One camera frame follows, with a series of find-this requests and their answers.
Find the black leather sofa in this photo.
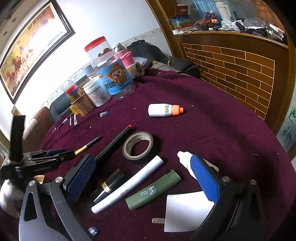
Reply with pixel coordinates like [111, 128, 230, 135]
[50, 93, 71, 123]

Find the large white charger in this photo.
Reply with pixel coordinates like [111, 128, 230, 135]
[152, 191, 215, 232]

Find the brown label jar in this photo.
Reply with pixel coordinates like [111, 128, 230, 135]
[74, 95, 95, 117]

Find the white deli marker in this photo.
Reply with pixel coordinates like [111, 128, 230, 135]
[91, 156, 164, 214]

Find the black yellow pen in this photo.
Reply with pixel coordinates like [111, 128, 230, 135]
[75, 136, 102, 156]

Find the white bottle orange cap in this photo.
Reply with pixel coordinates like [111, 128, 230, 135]
[148, 103, 184, 117]

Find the black gold lipstick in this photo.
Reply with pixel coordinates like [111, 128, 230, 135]
[91, 169, 126, 204]

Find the white plastic jar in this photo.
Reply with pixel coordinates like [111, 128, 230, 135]
[83, 78, 111, 107]

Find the green lighter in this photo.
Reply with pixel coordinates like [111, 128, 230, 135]
[125, 170, 181, 210]

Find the small blue battery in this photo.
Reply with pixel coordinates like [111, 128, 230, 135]
[99, 111, 109, 117]

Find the black marker red cap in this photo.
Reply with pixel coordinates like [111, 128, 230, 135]
[95, 125, 134, 163]

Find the white squeeze bottle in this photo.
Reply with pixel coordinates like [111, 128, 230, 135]
[176, 151, 220, 179]

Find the red lid clear jar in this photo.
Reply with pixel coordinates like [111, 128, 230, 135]
[84, 36, 113, 61]

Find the cardboard tray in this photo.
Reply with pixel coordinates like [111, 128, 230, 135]
[34, 175, 45, 184]

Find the wooden brick pattern counter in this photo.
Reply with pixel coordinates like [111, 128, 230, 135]
[176, 31, 291, 134]

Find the clear jar blue label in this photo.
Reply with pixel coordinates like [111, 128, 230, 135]
[91, 51, 135, 99]

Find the black electrical tape roll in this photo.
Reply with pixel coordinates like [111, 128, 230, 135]
[122, 132, 154, 163]

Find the framed horse painting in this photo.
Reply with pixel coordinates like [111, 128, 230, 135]
[1, 1, 75, 104]

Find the maroon tablecloth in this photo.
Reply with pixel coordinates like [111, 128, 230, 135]
[40, 69, 295, 240]

